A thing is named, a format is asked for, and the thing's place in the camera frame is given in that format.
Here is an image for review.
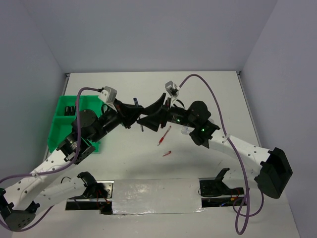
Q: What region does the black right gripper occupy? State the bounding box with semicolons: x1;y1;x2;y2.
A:
137;92;197;131

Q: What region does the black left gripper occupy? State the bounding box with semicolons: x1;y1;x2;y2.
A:
91;98;145;143

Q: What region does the blue pen cap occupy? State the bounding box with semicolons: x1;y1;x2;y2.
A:
133;98;139;107

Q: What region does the red gel pen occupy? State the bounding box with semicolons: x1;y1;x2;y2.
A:
157;126;171;146

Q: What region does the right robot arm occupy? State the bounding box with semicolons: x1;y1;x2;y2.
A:
137;94;293;199

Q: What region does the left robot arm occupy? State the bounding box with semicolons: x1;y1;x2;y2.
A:
0;99;146;232

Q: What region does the clear blue-capped glue bottle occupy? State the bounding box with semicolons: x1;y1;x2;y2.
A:
181;126;193;135

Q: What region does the green compartment bin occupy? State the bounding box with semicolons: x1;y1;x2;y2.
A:
47;95;103;153

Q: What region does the silver tape sheet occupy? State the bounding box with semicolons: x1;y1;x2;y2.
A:
112;178;204;215

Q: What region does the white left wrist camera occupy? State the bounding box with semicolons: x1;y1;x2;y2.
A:
98;86;117;104

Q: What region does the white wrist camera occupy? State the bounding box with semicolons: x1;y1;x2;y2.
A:
165;81;179;103
98;86;117;104

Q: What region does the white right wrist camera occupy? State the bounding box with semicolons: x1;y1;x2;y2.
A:
165;81;179;103

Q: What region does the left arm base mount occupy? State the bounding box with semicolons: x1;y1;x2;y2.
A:
65;180;114;215

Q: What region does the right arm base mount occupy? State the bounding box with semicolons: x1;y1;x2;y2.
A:
198;179;245;208

